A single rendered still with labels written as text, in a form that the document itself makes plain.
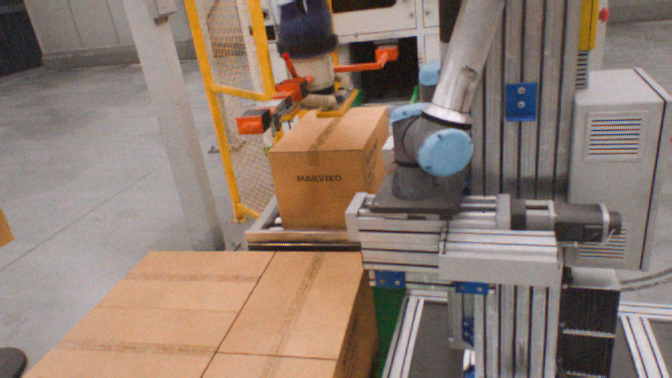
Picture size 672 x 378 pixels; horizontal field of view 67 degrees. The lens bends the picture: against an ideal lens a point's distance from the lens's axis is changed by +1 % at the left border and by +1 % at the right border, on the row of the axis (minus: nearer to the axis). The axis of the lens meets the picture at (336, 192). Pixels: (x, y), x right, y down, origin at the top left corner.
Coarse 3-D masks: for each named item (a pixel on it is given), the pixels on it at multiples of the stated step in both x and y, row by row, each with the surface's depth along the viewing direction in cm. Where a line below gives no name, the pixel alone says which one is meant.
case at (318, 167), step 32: (320, 128) 226; (352, 128) 220; (384, 128) 241; (288, 160) 205; (320, 160) 201; (352, 160) 198; (288, 192) 212; (320, 192) 208; (352, 192) 204; (288, 224) 219; (320, 224) 215
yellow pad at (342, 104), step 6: (354, 90) 207; (348, 96) 198; (354, 96) 202; (342, 102) 190; (348, 102) 191; (324, 108) 185; (336, 108) 183; (342, 108) 184; (318, 114) 182; (324, 114) 182; (330, 114) 181; (336, 114) 181; (342, 114) 181
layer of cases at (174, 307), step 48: (144, 288) 199; (192, 288) 194; (240, 288) 190; (288, 288) 186; (336, 288) 182; (96, 336) 175; (144, 336) 171; (192, 336) 168; (240, 336) 165; (288, 336) 162; (336, 336) 159
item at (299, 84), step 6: (294, 78) 174; (300, 78) 173; (282, 84) 174; (288, 84) 173; (294, 84) 166; (300, 84) 171; (306, 84) 171; (276, 90) 168; (282, 90) 168; (288, 90) 167; (300, 90) 167; (306, 90) 172; (300, 96) 168; (306, 96) 171
